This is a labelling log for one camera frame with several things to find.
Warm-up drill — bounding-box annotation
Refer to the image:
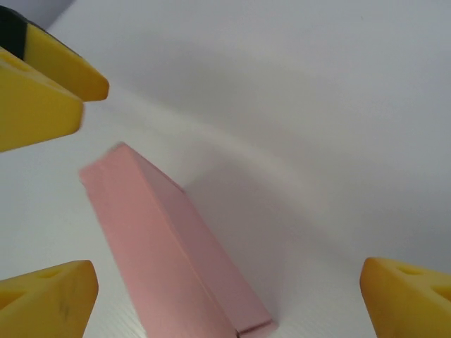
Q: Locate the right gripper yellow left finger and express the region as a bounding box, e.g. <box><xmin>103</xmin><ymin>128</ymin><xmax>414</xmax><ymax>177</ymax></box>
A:
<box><xmin>0</xmin><ymin>259</ymin><xmax>100</xmax><ymax>338</ymax></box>

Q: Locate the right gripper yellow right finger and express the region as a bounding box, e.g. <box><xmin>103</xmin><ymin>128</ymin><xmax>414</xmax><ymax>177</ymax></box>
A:
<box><xmin>359</xmin><ymin>256</ymin><xmax>451</xmax><ymax>338</ymax></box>

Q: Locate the pink paper box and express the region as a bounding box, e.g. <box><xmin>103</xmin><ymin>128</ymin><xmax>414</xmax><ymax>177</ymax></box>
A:
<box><xmin>78</xmin><ymin>142</ymin><xmax>276</xmax><ymax>338</ymax></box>

